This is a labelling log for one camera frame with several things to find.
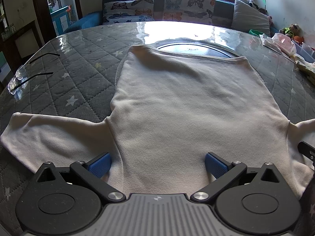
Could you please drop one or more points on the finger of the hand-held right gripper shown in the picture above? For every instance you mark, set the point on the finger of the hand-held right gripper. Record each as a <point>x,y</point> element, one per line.
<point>308,153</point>

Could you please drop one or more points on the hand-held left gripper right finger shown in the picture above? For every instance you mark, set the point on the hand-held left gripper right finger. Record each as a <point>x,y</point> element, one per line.
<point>216,165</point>

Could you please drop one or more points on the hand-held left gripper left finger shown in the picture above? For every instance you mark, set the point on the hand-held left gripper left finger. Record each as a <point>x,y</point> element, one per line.
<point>99,165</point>

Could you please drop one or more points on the cream long-sleeve shirt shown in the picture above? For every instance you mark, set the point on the cream long-sleeve shirt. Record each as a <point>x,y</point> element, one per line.
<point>184,115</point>

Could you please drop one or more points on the yellow patterned bag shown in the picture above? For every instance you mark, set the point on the yellow patterned bag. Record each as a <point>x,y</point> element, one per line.
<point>306,66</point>

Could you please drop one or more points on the clear plastic storage box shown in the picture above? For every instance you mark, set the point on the clear plastic storage box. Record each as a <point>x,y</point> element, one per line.
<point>305,52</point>

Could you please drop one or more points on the white pink plastic bag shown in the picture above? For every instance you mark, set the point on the white pink plastic bag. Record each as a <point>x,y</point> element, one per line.
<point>280,41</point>

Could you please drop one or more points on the round glass turntable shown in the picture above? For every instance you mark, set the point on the round glass turntable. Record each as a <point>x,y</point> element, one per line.
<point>194,50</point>

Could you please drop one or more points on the rimless eyeglasses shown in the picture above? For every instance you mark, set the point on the rimless eyeglasses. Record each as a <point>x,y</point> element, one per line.
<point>18,75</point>

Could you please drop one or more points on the colourful plush toys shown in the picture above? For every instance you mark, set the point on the colourful plush toys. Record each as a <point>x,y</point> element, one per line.
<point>292,30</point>

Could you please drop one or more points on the green plastic container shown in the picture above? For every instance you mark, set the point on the green plastic container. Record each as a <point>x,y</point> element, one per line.
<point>255,32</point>

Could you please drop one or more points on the blue sofa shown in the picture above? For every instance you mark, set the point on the blue sofa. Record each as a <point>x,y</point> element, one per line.
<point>83,23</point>

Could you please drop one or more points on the dark wooden counter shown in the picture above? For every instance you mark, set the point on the dark wooden counter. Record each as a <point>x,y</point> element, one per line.
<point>24,41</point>

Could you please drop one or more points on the grey cushion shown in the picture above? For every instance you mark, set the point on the grey cushion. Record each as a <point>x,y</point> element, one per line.
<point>251,19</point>

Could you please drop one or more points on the blue cabinet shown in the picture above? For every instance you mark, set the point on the blue cabinet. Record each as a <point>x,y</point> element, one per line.
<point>60,21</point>

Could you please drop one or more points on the butterfly print pillow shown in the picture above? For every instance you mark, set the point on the butterfly print pillow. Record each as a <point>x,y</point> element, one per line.
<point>128,9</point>
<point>189,7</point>

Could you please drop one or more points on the grey white plush toy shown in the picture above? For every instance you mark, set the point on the grey white plush toy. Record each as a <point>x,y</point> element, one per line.
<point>251,3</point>

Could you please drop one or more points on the dark wooden door frame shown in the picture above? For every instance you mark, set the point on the dark wooden door frame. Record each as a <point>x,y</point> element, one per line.
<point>40,5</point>

